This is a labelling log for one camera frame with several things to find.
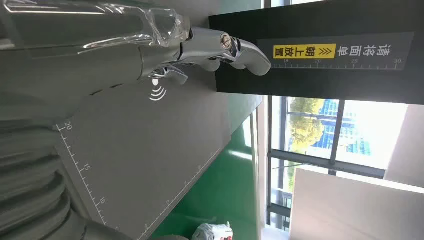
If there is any grey package with red print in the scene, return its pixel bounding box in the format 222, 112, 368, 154
191, 221, 234, 240

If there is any black inbound scanner machine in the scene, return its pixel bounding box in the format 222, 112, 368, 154
54, 0, 424, 240

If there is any green conveyor belt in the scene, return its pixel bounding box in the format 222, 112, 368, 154
150, 112, 266, 240

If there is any white panel board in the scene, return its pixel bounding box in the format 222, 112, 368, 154
289, 168, 424, 240

